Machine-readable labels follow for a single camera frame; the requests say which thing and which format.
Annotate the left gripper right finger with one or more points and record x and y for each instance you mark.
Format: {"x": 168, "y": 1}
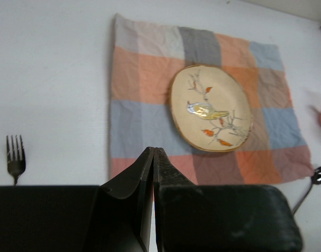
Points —
{"x": 178, "y": 217}

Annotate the checkered orange blue placemat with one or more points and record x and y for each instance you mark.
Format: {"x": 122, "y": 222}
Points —
{"x": 146, "y": 57}

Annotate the dark metal fork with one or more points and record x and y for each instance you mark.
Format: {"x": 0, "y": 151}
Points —
{"x": 16, "y": 161}

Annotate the beige bird pattern plate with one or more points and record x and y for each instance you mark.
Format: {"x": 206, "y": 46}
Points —
{"x": 210, "y": 108}

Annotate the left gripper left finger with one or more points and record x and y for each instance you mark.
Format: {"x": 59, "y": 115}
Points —
{"x": 122, "y": 214}

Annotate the black metal spoon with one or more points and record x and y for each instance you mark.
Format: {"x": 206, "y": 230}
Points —
{"x": 314, "y": 180}

